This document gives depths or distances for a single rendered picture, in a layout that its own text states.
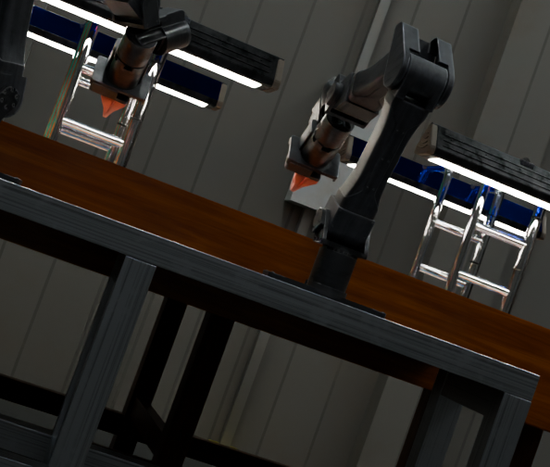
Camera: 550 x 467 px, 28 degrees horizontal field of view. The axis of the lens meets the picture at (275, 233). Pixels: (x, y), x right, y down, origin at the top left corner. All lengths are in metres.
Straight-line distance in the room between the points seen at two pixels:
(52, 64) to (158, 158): 0.54
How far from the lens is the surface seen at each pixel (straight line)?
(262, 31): 4.44
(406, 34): 1.74
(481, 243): 2.90
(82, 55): 2.40
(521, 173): 2.47
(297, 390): 4.44
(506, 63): 4.55
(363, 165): 1.74
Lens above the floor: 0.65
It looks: 3 degrees up
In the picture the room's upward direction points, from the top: 20 degrees clockwise
